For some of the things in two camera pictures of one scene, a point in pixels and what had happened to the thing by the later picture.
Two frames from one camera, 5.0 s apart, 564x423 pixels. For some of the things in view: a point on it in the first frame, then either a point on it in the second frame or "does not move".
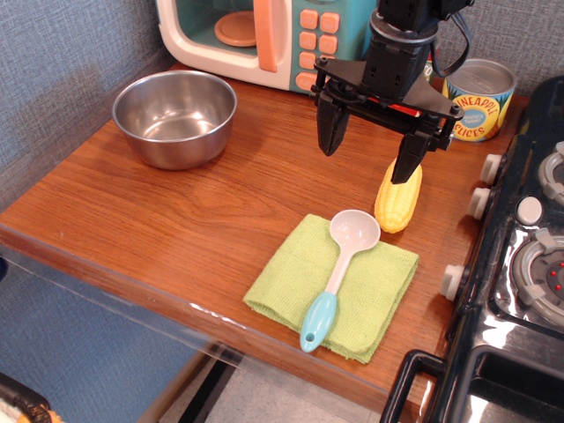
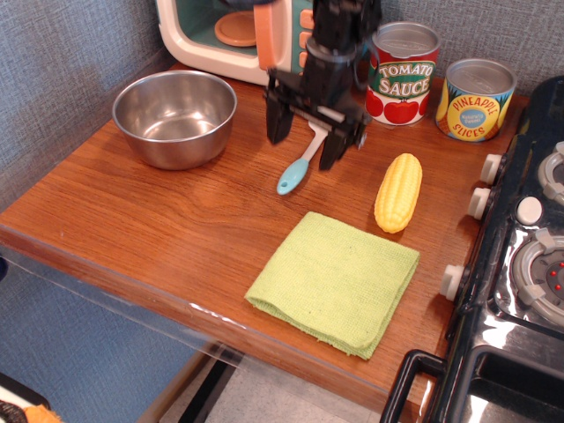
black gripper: (388, 88) → (322, 92)
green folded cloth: (306, 266) does not move
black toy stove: (504, 358) does not move
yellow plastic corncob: (395, 204) does not move
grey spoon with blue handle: (352, 231) → (293, 175)
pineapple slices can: (485, 90) does not move
